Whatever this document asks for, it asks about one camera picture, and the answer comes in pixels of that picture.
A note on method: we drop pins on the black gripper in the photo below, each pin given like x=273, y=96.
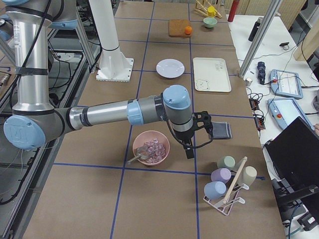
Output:
x=184, y=137

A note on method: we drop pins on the white round plate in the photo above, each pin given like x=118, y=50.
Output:
x=170, y=68

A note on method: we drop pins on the orange fruit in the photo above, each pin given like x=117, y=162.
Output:
x=188, y=30

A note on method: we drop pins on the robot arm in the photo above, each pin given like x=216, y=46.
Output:
x=34, y=121

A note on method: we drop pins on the cream bear tray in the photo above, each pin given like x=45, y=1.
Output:
x=211, y=75

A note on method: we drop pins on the pink bowl with ice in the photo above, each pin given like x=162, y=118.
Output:
x=156, y=145

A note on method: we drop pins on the grey folded cloth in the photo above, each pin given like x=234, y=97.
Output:
x=221, y=130

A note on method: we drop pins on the purple pastel cup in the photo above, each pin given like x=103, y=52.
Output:
x=221, y=174

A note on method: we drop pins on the green pastel cup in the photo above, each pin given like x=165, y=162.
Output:
x=226, y=162

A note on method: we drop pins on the blue pastel cup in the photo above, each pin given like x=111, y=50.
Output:
x=214, y=190

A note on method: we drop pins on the metal scoop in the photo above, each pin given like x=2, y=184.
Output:
x=140, y=153

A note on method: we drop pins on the white cup rack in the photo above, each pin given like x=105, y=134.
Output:
x=225, y=203

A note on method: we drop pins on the beige pastel cup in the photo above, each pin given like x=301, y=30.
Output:
x=248, y=176

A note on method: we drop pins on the near teach pendant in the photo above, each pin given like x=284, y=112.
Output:
x=286, y=110

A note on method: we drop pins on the teach pendant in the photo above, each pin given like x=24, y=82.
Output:
x=286, y=84
x=286, y=110

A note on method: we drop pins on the black monitor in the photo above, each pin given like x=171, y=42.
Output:
x=295, y=154

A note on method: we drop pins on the folded dark umbrella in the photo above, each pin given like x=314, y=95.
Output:
x=261, y=68

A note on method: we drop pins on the far teach pendant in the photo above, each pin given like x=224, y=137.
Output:
x=286, y=84

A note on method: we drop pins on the wooden cutting board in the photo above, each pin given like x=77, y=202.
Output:
x=176, y=28

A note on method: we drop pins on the green ceramic bowl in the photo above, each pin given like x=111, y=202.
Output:
x=210, y=22

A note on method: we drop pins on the yellow cup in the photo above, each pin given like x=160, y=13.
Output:
x=211, y=11

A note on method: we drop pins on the black bottle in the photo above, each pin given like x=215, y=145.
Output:
x=255, y=29

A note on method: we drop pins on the red bottle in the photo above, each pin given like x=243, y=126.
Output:
x=233, y=10

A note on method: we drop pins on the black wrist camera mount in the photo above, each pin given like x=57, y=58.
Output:
x=202, y=120

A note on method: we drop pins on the aluminium frame post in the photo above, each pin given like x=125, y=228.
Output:
x=265, y=24

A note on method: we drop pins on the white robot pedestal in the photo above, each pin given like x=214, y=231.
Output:
x=113, y=65

